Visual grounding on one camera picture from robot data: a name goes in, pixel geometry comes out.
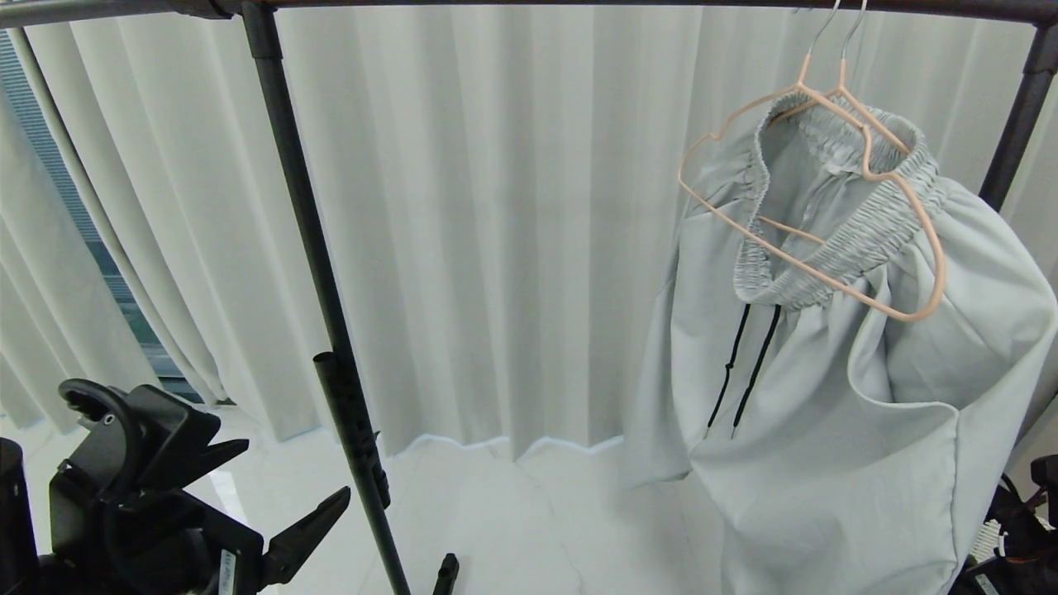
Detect window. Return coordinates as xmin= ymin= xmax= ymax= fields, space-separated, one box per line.
xmin=0 ymin=33 xmax=207 ymax=406

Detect pale grey shorts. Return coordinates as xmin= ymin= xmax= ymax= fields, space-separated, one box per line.
xmin=620 ymin=87 xmax=1058 ymax=595

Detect white curtain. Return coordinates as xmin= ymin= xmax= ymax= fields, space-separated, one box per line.
xmin=25 ymin=4 xmax=1058 ymax=462
xmin=0 ymin=83 xmax=160 ymax=432

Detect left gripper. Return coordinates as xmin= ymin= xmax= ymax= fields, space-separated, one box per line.
xmin=50 ymin=463 xmax=352 ymax=595

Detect black clothes rack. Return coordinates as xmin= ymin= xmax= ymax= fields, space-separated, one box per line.
xmin=0 ymin=0 xmax=1058 ymax=595

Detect pink clothes hanger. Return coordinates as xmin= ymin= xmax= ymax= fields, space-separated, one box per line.
xmin=754 ymin=0 xmax=914 ymax=245
xmin=678 ymin=0 xmax=948 ymax=322

